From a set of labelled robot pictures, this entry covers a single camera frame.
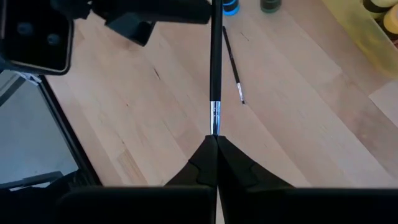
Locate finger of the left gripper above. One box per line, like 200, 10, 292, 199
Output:
105, 14, 156, 47
93, 0, 213, 25

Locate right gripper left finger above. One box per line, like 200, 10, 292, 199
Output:
164, 134, 219, 189

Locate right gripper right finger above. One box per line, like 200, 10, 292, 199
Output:
217, 135, 295, 189

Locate small cyan paint bottle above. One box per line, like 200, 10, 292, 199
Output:
222, 0, 241, 16

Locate black paint brush silver ferrule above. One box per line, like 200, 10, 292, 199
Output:
209, 0, 224, 137
221, 26, 246, 106

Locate small green paint bottle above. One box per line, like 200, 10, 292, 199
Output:
259, 0, 282, 14

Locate small yellow paint bottle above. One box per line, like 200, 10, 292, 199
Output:
382, 12, 398, 35

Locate yellow translucent plastic bin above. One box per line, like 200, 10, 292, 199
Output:
320, 0, 398, 80

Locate silver metal bracket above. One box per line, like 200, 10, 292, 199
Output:
14, 70, 43, 85

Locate black aluminium table frame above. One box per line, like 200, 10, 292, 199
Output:
0, 73, 103, 190

